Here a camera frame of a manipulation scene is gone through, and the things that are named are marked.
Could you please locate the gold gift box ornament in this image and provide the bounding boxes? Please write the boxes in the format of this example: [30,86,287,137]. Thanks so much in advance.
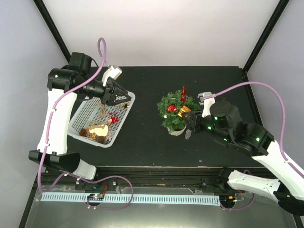
[178,105,191,117]

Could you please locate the clear battery box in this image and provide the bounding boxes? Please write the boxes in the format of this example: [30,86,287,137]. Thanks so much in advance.
[185,129,192,140]

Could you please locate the red gift box ornament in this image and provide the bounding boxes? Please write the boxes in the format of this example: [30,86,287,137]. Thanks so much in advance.
[167,104,177,113]

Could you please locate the red star ornament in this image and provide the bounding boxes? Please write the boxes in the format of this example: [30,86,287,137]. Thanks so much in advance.
[180,85,188,104]

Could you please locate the white ball string lights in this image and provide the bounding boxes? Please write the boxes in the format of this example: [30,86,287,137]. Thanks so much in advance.
[164,93,186,118]

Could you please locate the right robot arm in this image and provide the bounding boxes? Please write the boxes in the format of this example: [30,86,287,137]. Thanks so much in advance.
[181,101,304,216]

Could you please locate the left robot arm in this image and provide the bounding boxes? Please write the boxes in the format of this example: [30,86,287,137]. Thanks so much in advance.
[28,52,135,190]

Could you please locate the white tree pot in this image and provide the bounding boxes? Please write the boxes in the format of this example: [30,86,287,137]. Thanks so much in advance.
[167,126,187,136]

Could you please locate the small green christmas tree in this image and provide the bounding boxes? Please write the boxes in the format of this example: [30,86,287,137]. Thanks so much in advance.
[157,88,200,134]

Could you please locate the gold bell ornament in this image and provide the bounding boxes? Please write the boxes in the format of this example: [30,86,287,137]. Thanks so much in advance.
[123,103,129,109]

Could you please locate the small santa figure ornament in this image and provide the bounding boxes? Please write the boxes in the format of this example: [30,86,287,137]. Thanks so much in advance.
[108,116,118,124]

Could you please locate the burlap bow ornament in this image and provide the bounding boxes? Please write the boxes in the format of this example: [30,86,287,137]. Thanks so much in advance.
[97,101,105,118]

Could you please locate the white perforated plastic basket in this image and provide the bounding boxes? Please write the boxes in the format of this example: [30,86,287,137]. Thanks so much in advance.
[67,92,135,148]

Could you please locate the silver star ornament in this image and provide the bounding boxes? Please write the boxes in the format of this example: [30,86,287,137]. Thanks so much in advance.
[106,131,116,142]

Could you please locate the brown pine cone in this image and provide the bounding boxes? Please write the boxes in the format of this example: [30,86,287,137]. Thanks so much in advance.
[96,136,106,144]
[79,128,87,137]

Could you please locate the small gold star ornament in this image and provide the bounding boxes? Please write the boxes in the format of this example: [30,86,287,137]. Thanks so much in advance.
[91,133,96,140]

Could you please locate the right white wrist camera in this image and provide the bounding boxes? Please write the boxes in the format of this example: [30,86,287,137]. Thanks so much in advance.
[198,92,215,118]

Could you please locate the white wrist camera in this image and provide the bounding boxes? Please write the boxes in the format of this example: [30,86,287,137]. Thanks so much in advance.
[198,92,215,118]
[102,65,122,86]

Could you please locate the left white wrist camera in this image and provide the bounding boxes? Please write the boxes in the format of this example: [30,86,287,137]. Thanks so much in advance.
[102,65,122,86]

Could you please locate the white slotted cable duct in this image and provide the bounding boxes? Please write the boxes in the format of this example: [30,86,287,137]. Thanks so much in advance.
[40,192,220,206]

